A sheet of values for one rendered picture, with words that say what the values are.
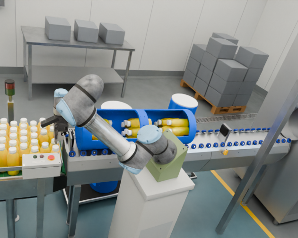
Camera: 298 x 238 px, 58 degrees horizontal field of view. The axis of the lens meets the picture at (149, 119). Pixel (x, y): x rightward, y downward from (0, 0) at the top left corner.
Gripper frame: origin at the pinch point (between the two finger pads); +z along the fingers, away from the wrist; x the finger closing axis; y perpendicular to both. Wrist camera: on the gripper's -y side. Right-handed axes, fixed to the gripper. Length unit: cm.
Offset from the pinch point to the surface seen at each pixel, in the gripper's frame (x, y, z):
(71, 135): 7.8, 11.4, 3.0
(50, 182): -13.2, -2.4, 23.9
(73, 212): 0, 17, 74
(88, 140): -4.6, 20.2, -2.0
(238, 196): -25, 158, 54
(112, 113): 22.0, 42.7, -6.3
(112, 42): 265, 110, 15
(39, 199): -21.3, -9.7, 29.7
